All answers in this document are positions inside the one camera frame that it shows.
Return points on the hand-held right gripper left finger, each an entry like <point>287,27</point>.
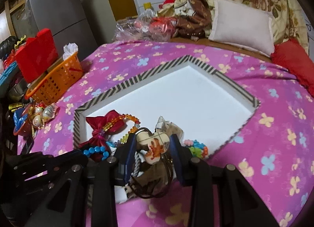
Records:
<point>130,153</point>

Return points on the brown patterned cloth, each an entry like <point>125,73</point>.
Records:
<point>193,21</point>

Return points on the clear plastic bags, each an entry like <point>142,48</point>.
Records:
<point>137,26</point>

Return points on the black bag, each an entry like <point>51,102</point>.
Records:
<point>8,45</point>

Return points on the white plastic wrap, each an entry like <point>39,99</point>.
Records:
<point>70,49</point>

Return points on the blue plastic box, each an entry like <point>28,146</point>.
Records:
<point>8,75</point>

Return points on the leopard print scrunchie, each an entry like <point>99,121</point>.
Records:
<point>129,190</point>

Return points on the wrapped candy pile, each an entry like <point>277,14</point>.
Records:
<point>46,114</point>

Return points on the red gift box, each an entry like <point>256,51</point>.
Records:
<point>36,53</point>

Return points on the orange plastic basket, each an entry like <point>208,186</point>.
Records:
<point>56,80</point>

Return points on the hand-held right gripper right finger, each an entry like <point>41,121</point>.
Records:
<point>177,160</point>

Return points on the grey refrigerator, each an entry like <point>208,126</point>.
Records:
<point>61,9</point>

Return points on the pink floral bedsheet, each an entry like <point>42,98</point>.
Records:
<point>269,143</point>

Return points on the red satin hair bow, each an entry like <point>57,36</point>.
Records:
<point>98,124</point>

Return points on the red pillow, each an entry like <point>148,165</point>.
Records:
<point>294,62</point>

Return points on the white pillow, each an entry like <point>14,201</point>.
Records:
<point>240,28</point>

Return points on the striped shallow cardboard box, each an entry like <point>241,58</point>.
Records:
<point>184,99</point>

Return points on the gold wrapped packet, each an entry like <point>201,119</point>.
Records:
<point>16,106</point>

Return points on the red plush toy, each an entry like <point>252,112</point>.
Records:
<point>168,2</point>

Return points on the beige ribbon hair bow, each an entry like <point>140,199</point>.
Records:
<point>169,127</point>

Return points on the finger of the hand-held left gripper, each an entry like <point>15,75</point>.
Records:
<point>63,159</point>
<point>49,183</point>

